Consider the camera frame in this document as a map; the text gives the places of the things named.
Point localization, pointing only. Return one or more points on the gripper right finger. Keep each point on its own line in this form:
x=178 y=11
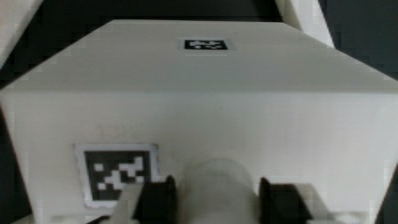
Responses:
x=283 y=209

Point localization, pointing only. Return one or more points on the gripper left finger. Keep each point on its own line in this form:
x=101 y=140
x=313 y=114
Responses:
x=147 y=203

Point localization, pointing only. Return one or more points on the white cabinet body box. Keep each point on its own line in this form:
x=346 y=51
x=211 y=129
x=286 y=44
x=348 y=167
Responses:
x=215 y=103

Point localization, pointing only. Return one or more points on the white right fence rail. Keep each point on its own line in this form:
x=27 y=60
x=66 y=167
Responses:
x=302 y=16

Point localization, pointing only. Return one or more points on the white fence rail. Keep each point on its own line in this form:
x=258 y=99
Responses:
x=16 y=12
x=302 y=16

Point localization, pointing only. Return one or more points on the white front fence rail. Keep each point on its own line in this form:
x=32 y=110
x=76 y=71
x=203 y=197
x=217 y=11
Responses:
x=16 y=12

